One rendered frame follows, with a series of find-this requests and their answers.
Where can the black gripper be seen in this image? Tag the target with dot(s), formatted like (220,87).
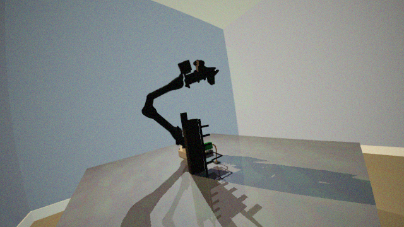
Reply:
(209,74)

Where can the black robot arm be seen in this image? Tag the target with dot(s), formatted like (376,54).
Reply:
(149,110)

